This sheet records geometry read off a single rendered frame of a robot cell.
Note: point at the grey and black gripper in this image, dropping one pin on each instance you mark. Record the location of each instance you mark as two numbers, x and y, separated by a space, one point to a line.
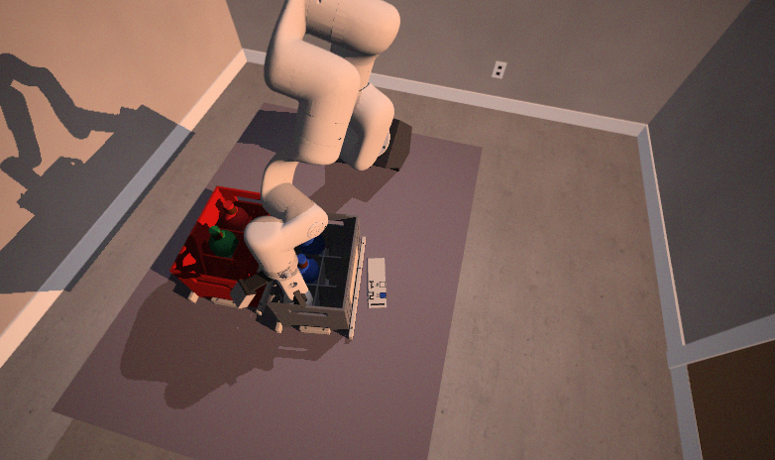
295 288

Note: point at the green bottle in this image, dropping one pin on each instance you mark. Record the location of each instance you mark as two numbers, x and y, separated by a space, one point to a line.
222 244

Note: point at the white paper strip with printed marks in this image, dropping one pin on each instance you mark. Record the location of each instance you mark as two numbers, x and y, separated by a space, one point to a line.
377 283

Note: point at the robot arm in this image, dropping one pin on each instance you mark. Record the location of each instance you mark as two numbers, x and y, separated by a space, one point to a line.
326 86

